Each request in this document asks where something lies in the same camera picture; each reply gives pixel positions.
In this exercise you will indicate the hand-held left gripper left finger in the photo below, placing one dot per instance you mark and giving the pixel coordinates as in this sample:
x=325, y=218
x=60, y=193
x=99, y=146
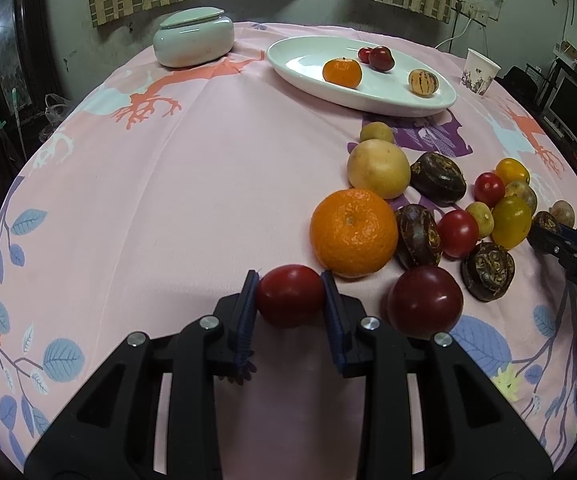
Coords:
x=248, y=310

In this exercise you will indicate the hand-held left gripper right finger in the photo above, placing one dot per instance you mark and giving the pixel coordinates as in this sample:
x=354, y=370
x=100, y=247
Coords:
x=332, y=310

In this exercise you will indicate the dark brown water chestnut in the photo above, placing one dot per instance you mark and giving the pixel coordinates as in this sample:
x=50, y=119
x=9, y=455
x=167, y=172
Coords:
x=546, y=221
x=488, y=271
x=417, y=235
x=438, y=177

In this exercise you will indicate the brown longan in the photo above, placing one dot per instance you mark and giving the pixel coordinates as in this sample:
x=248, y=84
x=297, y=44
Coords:
x=563, y=212
x=524, y=194

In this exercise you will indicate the yellow-green tomato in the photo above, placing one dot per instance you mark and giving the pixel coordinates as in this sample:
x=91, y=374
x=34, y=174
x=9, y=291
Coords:
x=511, y=222

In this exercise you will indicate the large orange mandarin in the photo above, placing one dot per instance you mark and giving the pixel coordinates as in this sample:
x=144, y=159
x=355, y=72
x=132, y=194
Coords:
x=353, y=232

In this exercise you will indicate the small red cherry tomato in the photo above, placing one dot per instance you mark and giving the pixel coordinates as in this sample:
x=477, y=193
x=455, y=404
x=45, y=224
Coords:
x=489, y=189

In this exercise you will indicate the orange-yellow tomato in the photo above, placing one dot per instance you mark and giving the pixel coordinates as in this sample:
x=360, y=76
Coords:
x=512, y=170

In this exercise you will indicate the dark red plum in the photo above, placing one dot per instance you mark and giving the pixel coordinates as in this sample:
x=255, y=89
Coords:
x=424, y=300
x=382, y=58

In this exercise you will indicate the pale yellow round fruit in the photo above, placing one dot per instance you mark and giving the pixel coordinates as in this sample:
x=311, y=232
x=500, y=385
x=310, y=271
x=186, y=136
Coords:
x=378, y=170

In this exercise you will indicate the white oval plate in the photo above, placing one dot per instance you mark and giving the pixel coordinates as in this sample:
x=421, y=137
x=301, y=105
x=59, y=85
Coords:
x=308, y=62

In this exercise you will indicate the black monitor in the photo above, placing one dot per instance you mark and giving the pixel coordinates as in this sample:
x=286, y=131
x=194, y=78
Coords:
x=576, y=105

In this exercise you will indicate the pink printed tablecloth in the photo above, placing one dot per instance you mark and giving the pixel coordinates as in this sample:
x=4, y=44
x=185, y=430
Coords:
x=193, y=185

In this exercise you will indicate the printed paper cup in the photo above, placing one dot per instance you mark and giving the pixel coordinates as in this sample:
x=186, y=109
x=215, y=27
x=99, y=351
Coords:
x=479, y=72

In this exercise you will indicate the striped yellow pepino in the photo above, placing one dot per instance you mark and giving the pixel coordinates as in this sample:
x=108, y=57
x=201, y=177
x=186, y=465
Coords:
x=423, y=82

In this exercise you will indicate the small orange mandarin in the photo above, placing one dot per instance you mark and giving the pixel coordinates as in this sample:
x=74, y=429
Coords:
x=342, y=72

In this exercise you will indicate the white power strip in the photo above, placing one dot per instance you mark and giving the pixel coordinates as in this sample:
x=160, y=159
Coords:
x=478, y=12

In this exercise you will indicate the small red cherry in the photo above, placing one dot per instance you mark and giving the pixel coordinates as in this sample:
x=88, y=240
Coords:
x=363, y=55

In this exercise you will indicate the pale green ceramic jar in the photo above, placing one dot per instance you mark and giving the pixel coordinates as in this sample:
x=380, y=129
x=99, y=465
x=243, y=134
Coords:
x=193, y=45

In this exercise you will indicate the clear plastic bag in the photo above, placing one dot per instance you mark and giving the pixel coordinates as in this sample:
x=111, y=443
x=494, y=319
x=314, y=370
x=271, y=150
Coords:
x=56, y=110

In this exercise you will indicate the pale green ceramic lid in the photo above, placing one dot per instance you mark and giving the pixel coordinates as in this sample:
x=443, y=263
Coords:
x=193, y=17

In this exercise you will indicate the dark wooden cabinet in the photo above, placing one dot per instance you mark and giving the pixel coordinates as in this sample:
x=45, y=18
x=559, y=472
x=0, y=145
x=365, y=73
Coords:
x=23, y=35

